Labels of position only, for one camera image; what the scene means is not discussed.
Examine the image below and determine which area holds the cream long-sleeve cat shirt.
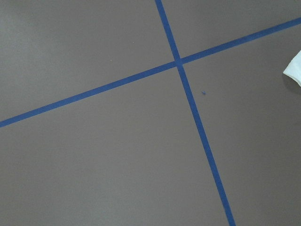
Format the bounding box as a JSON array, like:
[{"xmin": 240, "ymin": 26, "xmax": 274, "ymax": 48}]
[{"xmin": 283, "ymin": 51, "xmax": 301, "ymax": 86}]

